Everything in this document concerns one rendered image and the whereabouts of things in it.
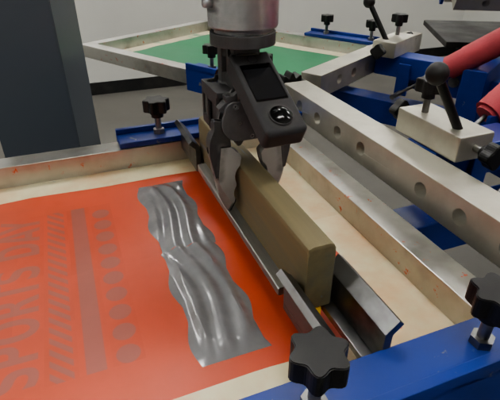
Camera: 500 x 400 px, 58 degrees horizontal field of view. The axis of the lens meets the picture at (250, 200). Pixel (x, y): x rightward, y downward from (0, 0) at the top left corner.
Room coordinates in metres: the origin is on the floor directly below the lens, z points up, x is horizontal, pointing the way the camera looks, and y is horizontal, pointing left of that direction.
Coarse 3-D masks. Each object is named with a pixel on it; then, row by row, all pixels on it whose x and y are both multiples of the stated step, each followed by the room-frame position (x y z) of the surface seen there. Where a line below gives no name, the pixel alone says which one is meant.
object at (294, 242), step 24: (240, 168) 0.48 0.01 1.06; (264, 168) 0.48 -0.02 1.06; (240, 192) 0.48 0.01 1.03; (264, 192) 0.42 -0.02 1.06; (264, 216) 0.41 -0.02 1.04; (288, 216) 0.37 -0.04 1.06; (264, 240) 0.41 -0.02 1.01; (288, 240) 0.35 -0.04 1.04; (312, 240) 0.33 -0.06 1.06; (288, 264) 0.35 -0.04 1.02; (312, 264) 0.32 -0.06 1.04; (312, 288) 0.32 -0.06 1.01
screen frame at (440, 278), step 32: (0, 160) 0.64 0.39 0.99; (32, 160) 0.64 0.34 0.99; (64, 160) 0.65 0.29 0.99; (96, 160) 0.66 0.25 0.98; (128, 160) 0.68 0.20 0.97; (160, 160) 0.70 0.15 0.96; (288, 160) 0.70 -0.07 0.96; (320, 160) 0.64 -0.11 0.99; (320, 192) 0.59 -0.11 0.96; (352, 192) 0.54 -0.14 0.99; (352, 224) 0.51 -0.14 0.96; (384, 224) 0.46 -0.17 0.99; (416, 256) 0.40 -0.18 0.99; (448, 256) 0.40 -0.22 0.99; (448, 288) 0.35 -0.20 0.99
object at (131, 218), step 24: (72, 192) 0.60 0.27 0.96; (96, 192) 0.60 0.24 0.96; (120, 192) 0.60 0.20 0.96; (192, 192) 0.60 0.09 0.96; (0, 216) 0.53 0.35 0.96; (24, 216) 0.53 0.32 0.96; (120, 216) 0.53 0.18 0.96; (144, 216) 0.53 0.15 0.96; (216, 216) 0.53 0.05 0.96; (120, 240) 0.47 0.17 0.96; (144, 240) 0.47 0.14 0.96; (216, 240) 0.47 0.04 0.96
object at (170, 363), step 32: (160, 256) 0.44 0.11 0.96; (160, 288) 0.38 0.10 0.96; (256, 288) 0.38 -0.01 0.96; (160, 320) 0.34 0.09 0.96; (256, 320) 0.34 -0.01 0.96; (288, 320) 0.34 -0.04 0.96; (160, 352) 0.29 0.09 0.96; (256, 352) 0.29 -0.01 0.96; (288, 352) 0.29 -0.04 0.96; (64, 384) 0.26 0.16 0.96; (96, 384) 0.26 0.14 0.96; (128, 384) 0.26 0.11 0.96; (160, 384) 0.26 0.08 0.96; (192, 384) 0.26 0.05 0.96
